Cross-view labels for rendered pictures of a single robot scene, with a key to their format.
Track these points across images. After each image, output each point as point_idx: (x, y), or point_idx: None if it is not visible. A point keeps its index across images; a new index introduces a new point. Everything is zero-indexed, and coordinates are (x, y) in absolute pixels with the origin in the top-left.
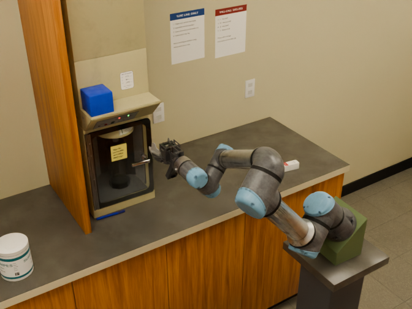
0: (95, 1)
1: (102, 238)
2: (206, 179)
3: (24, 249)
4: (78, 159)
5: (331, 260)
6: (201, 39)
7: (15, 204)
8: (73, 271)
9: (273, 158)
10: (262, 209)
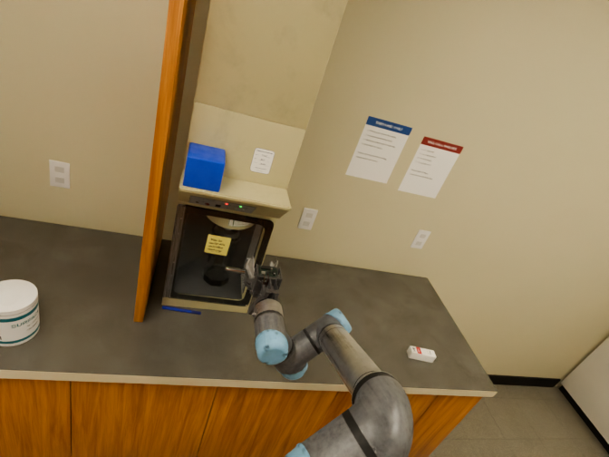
0: (256, 25)
1: (145, 337)
2: (283, 356)
3: (15, 313)
4: (148, 231)
5: None
6: (391, 162)
7: (100, 242)
8: (71, 369)
9: (396, 429)
10: None
